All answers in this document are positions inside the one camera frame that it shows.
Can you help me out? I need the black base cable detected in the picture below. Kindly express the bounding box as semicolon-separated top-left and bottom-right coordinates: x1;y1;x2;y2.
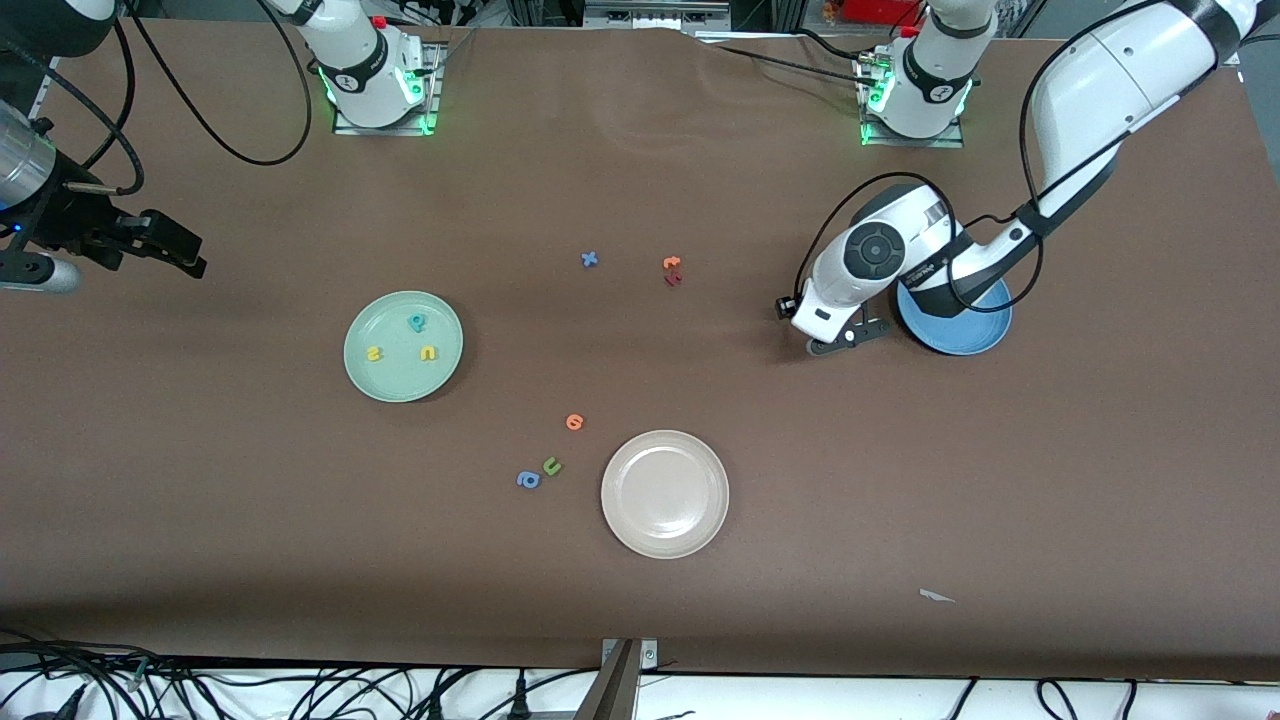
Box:
795;28;881;61
690;40;886;81

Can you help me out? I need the blue plate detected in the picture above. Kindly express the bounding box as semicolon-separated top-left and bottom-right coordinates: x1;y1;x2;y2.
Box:
897;280;1014;357

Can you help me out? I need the brown table cover sheet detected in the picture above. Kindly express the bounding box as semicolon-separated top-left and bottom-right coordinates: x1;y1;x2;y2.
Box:
0;18;1280;683

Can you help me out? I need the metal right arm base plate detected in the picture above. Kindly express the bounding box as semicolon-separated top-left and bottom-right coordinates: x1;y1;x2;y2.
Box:
333;40;443;137

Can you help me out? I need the aluminium frame rail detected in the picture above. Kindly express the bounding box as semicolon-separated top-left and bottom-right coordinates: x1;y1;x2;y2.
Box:
35;40;71;106

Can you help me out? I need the green plate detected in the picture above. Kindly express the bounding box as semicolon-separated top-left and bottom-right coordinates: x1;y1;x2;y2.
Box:
343;290;465;404

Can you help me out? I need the silver metal box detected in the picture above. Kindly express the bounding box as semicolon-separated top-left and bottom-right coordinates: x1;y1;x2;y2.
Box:
583;0;733;33

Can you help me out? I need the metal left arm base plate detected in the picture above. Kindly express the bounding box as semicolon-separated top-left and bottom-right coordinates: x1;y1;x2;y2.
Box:
858;50;967;150

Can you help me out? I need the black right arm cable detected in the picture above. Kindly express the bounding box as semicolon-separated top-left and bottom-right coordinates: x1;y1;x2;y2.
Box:
0;0;313;196

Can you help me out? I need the aluminium table leg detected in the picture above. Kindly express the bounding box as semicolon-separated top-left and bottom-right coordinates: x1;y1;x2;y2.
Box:
573;640;641;720

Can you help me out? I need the beige plate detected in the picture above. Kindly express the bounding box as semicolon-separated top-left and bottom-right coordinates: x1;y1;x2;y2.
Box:
600;429;731;560

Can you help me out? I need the red background object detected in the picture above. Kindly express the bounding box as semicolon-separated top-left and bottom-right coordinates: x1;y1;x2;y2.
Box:
843;0;923;26

